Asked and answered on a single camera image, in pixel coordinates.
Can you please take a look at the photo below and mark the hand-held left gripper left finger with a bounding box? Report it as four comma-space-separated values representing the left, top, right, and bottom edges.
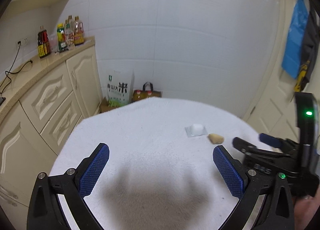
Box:
27, 143, 110, 230

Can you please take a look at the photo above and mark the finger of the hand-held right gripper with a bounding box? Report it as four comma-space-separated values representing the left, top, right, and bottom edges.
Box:
259, 133, 286, 149
232, 137, 265, 156

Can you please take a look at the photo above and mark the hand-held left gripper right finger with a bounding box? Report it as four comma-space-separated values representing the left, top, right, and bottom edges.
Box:
212, 145, 295, 230

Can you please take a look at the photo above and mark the beige ginger piece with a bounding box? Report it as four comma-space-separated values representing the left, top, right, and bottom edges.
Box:
208, 133, 225, 145

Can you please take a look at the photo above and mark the clear square packet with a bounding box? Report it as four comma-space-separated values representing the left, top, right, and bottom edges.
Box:
185, 124, 208, 137

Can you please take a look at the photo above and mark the person's right hand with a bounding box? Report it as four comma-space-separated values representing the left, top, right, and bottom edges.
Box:
294, 195, 320, 230

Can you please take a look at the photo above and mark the cream door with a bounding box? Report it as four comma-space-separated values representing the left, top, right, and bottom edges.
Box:
244, 0, 320, 150

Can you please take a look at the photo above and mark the brown cardboard box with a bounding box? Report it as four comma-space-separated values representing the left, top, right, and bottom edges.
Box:
100, 97, 118, 113

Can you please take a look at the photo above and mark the cream base cabinet with countertop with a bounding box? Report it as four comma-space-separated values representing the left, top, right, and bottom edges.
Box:
0, 36, 103, 208

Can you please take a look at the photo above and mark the white green rice bag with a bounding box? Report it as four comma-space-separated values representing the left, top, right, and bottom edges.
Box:
106, 70, 134, 107

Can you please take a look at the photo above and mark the dark grey apron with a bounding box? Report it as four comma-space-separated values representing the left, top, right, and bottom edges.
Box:
294, 7, 320, 93

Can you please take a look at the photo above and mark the blue apron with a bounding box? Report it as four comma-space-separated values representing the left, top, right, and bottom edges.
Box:
282, 0, 309, 79

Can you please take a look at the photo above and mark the dark soy sauce bottle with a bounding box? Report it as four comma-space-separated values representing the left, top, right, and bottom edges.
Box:
37, 26, 51, 59

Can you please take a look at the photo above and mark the green yellow bottle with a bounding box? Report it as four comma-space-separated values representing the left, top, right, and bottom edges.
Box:
57, 23, 67, 52

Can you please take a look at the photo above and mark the orange label oil bottle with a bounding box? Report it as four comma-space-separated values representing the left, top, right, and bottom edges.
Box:
73, 16, 85, 46

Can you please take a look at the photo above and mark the tall clear bottle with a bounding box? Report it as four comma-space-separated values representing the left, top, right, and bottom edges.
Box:
64, 15, 75, 39

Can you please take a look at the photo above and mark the brown carrier box with handles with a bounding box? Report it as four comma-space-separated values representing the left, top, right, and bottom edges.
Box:
132, 82, 163, 103

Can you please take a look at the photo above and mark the black power cable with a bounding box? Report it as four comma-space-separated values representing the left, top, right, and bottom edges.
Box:
0, 42, 34, 94

